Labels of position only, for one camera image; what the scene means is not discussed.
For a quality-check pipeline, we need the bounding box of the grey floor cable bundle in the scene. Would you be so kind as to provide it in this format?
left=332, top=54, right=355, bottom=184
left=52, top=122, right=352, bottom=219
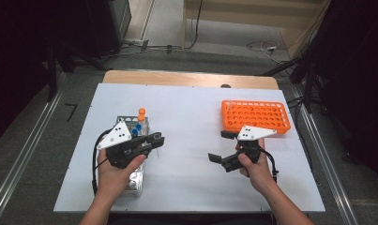
left=114, top=37, right=185, bottom=56

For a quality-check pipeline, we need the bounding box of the person's right hand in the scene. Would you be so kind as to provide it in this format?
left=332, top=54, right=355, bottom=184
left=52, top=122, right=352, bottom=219
left=234, top=137, right=280, bottom=195

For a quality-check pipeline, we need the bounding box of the black cabinet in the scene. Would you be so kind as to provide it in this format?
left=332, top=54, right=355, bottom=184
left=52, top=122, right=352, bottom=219
left=85, top=0, right=133, bottom=60

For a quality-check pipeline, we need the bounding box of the black hanging cable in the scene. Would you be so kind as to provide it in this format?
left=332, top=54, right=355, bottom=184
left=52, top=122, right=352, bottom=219
left=185, top=0, right=205, bottom=51

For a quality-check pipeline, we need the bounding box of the white floor cable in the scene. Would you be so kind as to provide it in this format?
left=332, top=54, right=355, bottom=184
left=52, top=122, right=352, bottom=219
left=246, top=39, right=292, bottom=66

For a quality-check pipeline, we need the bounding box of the orange plastic tube rack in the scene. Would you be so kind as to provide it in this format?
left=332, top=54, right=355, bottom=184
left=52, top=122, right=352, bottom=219
left=220, top=98, right=292, bottom=136

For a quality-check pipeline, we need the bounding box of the silver metal tube rack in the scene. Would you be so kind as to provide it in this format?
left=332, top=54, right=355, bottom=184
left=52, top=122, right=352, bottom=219
left=103, top=115, right=151, bottom=199

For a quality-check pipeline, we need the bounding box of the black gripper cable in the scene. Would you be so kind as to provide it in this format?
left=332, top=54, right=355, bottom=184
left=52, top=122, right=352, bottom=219
left=91, top=127, right=114, bottom=197
left=260, top=148, right=280, bottom=184

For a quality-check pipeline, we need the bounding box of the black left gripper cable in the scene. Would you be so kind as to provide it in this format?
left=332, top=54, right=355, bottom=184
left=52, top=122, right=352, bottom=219
left=91, top=127, right=114, bottom=197

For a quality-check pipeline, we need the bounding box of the wooden table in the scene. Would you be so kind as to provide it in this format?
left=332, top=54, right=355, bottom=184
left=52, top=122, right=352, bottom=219
left=101, top=69, right=280, bottom=91

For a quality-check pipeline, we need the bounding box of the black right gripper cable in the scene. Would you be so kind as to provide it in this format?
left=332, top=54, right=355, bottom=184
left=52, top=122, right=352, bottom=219
left=260, top=148, right=280, bottom=184

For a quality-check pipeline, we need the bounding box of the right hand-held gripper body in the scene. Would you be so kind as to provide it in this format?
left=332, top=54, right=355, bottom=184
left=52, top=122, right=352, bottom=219
left=221, top=125, right=278, bottom=173

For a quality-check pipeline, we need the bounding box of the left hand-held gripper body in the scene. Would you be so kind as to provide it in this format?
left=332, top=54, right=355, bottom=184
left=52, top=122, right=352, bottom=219
left=96, top=120, right=152, bottom=170

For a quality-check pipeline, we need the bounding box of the metal floor rail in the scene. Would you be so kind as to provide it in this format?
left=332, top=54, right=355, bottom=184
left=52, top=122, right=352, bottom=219
left=289, top=83, right=360, bottom=225
left=0, top=71, right=68, bottom=221

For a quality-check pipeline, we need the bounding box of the white board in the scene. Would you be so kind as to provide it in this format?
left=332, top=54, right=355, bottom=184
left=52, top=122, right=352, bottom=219
left=53, top=82, right=326, bottom=214

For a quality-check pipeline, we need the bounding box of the person's left hand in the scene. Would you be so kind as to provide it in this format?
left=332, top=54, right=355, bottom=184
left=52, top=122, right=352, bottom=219
left=97, top=149, right=147, bottom=202

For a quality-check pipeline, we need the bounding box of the beige wooden shelf unit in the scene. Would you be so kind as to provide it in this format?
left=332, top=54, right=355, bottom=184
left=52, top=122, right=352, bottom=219
left=181, top=0, right=332, bottom=60

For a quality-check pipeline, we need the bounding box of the black metal stand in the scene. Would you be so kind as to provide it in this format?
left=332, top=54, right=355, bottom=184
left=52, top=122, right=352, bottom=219
left=261, top=54, right=324, bottom=114
left=46, top=41, right=110, bottom=103

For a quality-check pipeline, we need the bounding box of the black curtain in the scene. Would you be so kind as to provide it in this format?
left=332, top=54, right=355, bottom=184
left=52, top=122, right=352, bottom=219
left=0, top=0, right=92, bottom=148
left=302, top=0, right=378, bottom=184

